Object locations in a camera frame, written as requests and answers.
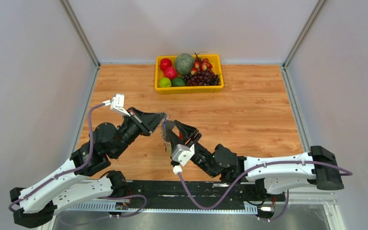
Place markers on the green melon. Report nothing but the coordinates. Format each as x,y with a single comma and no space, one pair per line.
184,63

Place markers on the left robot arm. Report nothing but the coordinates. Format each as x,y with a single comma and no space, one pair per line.
38,204

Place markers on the light green lime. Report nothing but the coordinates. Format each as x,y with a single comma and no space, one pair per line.
164,83

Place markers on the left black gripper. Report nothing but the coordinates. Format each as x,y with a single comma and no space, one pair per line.
147,122

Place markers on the red cherry cluster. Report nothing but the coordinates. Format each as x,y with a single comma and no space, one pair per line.
200,65

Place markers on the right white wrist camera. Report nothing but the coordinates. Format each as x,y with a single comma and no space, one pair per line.
180,156

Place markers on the metal key organizer with rings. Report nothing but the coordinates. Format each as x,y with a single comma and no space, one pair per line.
164,124

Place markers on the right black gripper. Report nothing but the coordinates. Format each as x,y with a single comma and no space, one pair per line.
188,132

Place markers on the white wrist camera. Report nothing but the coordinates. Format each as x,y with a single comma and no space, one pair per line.
180,156
116,104

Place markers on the dark green avocado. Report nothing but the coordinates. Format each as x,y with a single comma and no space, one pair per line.
178,82

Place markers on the dark purple grape bunch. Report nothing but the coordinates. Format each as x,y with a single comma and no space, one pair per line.
202,78

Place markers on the pink red apple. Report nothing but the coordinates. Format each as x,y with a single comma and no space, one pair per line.
170,73

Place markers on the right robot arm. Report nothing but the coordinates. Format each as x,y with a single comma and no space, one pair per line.
317,167

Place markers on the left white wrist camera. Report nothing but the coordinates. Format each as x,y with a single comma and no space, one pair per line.
116,104

